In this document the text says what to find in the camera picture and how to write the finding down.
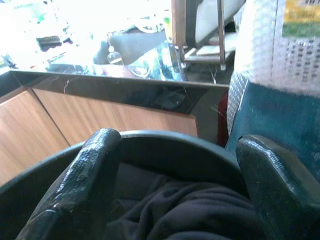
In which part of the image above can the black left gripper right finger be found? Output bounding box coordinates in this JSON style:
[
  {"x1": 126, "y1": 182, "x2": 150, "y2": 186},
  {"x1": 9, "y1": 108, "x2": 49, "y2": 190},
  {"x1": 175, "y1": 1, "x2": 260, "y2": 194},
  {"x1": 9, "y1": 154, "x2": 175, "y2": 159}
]
[{"x1": 235, "y1": 134, "x2": 320, "y2": 240}]

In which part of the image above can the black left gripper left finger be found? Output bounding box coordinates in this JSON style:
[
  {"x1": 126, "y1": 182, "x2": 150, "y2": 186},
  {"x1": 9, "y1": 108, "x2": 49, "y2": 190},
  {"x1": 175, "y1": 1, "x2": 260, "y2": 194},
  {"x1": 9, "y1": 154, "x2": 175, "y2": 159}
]
[{"x1": 14, "y1": 127, "x2": 123, "y2": 240}]

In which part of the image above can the black garment with red collar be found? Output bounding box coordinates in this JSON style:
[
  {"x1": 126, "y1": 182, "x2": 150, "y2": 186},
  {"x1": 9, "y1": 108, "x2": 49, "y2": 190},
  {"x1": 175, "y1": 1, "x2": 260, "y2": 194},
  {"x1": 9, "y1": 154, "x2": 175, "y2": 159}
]
[{"x1": 104, "y1": 172, "x2": 266, "y2": 240}]

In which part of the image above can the wooden cabinet door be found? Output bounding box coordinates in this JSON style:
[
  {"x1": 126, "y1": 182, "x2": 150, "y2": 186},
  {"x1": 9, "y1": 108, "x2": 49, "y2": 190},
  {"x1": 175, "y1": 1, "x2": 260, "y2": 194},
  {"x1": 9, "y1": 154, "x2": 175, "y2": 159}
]
[
  {"x1": 0, "y1": 89, "x2": 71, "y2": 187},
  {"x1": 32, "y1": 87, "x2": 199, "y2": 146}
]

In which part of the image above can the blue printed packaging sheet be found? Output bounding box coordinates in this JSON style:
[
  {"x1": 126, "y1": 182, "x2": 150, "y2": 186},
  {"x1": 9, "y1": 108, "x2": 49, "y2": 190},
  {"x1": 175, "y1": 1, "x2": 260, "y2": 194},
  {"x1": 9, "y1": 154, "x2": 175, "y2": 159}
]
[{"x1": 224, "y1": 82, "x2": 320, "y2": 181}]

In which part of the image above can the black round plastic bucket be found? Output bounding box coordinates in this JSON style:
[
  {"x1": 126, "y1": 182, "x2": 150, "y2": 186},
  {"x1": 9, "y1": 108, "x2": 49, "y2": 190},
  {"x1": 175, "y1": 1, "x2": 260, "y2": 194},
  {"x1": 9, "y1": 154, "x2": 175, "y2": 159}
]
[{"x1": 0, "y1": 129, "x2": 251, "y2": 240}]

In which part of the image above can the clear plastic bottle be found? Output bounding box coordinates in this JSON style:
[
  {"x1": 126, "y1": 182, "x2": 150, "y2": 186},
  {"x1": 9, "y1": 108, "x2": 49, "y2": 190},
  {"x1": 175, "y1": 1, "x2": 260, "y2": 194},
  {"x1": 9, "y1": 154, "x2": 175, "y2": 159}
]
[{"x1": 106, "y1": 37, "x2": 121, "y2": 65}]

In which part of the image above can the colourful printed bag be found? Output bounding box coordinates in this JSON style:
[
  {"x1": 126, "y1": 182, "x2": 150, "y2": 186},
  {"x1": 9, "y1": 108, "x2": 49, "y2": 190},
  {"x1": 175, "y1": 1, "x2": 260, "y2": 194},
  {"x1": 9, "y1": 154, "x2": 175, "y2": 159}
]
[{"x1": 127, "y1": 42, "x2": 189, "y2": 82}]

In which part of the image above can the dark grey cushion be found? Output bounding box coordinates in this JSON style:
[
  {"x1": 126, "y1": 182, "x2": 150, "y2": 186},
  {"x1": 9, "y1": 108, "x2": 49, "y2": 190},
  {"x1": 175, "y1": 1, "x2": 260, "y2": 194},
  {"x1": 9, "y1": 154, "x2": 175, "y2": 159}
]
[{"x1": 109, "y1": 31, "x2": 173, "y2": 66}]

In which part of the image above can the yellow label sticker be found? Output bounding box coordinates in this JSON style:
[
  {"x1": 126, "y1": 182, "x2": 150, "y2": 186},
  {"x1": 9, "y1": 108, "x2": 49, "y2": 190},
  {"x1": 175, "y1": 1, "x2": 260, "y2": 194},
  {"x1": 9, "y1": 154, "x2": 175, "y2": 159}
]
[{"x1": 282, "y1": 0, "x2": 320, "y2": 38}]

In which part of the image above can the wooden chair with white cushion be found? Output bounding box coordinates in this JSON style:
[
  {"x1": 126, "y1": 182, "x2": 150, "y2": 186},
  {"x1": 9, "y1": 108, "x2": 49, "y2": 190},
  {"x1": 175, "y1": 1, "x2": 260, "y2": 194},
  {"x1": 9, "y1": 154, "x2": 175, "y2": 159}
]
[{"x1": 171, "y1": 0, "x2": 247, "y2": 71}]

